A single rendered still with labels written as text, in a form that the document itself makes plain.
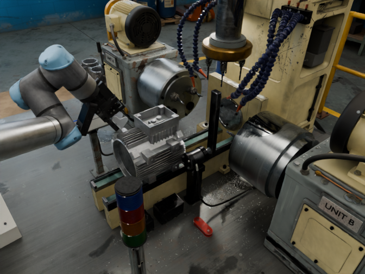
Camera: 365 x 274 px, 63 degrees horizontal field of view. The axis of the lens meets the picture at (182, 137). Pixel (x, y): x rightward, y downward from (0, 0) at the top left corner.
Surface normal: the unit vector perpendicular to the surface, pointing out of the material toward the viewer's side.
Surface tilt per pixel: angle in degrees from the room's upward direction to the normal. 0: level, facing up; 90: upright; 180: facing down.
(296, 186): 89
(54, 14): 90
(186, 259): 0
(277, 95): 90
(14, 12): 90
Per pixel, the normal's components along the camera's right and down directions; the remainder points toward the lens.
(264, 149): -0.57, -0.29
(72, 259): 0.01, -0.81
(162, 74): -0.40, -0.50
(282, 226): -0.79, 0.34
